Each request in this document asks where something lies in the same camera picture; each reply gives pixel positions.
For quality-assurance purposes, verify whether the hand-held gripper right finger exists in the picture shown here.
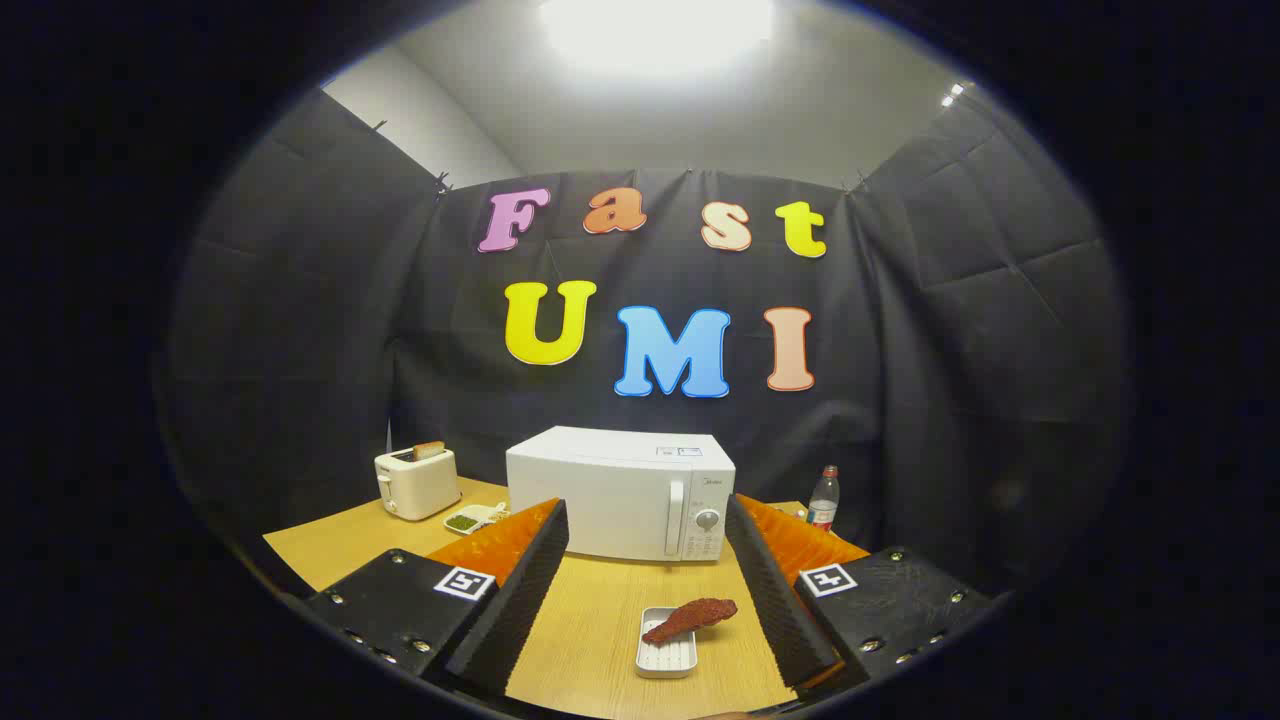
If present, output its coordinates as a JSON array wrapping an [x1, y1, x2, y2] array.
[[724, 493, 996, 691]]

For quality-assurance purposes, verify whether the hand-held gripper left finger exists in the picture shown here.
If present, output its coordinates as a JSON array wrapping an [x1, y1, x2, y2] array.
[[305, 498, 571, 699]]

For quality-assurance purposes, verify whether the red-brown meat piece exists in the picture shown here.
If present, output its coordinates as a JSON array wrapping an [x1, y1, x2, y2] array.
[[641, 598, 739, 646]]

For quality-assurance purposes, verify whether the white toaster oven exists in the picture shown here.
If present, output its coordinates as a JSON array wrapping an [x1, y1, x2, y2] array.
[[505, 426, 737, 563]]

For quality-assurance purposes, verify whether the white bread toaster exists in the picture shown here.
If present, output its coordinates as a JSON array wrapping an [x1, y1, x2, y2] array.
[[374, 447, 463, 522]]

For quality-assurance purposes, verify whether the white divided bean dish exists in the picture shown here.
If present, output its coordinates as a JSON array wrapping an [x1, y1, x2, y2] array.
[[443, 502, 511, 536]]

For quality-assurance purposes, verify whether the clear bottle with red label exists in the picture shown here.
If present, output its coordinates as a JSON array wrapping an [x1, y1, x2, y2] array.
[[806, 465, 841, 533]]

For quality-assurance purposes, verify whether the white rectangular tray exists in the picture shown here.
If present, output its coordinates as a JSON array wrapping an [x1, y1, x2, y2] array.
[[635, 606, 701, 681]]

